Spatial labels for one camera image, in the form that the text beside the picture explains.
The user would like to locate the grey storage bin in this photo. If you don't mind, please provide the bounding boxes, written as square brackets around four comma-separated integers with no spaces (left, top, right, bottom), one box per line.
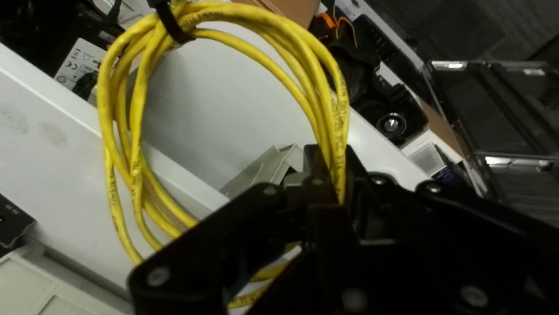
[0,242,137,315]

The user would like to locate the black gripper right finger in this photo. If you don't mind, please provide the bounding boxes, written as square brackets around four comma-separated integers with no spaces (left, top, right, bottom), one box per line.
[256,146,559,315]

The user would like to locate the black device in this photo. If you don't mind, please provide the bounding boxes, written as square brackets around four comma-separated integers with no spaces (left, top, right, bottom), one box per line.
[322,16,427,148]

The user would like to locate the yellow cable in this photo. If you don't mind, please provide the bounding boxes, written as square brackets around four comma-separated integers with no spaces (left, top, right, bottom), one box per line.
[95,0,352,312]

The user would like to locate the white labelled adapter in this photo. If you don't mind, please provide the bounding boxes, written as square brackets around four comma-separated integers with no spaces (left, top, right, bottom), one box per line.
[55,37,111,93]

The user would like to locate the black cable tie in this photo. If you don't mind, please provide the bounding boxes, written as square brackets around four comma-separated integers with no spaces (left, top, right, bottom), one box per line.
[147,0,198,46]

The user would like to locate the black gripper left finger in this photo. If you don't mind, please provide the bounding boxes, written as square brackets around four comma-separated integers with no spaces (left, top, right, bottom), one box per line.
[128,144,345,315]

